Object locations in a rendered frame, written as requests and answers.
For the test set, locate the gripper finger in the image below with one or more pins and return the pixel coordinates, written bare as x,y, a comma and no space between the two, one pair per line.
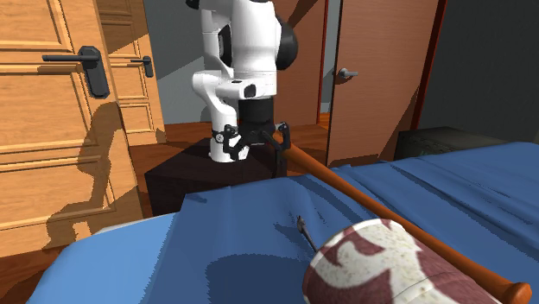
285,137
229,134

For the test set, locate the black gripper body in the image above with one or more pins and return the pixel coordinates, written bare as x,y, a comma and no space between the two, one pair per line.
256,113

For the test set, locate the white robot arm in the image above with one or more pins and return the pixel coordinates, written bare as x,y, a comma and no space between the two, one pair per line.
252,38

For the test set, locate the plain brown door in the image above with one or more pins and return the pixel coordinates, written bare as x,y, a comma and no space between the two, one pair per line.
301,84

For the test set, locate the dark robot stand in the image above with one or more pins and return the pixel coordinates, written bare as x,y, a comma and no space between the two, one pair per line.
198,181

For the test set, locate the small dark pen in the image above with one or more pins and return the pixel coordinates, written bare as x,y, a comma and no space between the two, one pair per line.
304,230

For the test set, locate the brown wooden baseball bat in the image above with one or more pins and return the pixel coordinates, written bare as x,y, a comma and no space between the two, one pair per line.
362,198

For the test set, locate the bed with blue cover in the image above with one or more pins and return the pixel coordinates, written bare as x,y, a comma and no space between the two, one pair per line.
235,252

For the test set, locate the dark low cabinet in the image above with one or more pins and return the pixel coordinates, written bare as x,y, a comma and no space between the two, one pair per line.
442,143

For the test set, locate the red and white rounded cushion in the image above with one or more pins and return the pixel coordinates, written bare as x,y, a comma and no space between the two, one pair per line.
379,269

